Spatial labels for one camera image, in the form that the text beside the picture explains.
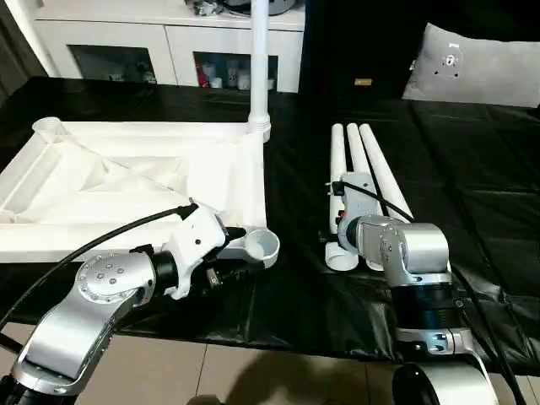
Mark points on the white plastic table leg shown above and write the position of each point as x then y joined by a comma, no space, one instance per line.
260,67
337,152
380,164
357,152

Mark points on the white plastic table top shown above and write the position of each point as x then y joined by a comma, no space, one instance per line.
126,169

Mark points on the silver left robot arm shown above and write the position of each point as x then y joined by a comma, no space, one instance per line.
101,287

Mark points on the black work mat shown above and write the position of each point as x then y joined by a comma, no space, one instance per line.
481,186

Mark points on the small tan label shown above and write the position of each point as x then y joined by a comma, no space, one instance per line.
364,82

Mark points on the black sofa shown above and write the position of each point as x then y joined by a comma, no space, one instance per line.
363,42

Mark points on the grey cushion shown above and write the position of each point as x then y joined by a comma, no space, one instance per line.
481,72

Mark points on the white glass-door cabinet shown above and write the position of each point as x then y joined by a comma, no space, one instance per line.
126,38

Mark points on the grey curtain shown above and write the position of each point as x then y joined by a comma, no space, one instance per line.
10,51

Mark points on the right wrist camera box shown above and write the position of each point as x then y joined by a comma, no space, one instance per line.
359,194

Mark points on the black metal frame bar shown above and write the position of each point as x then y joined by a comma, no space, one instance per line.
7,342

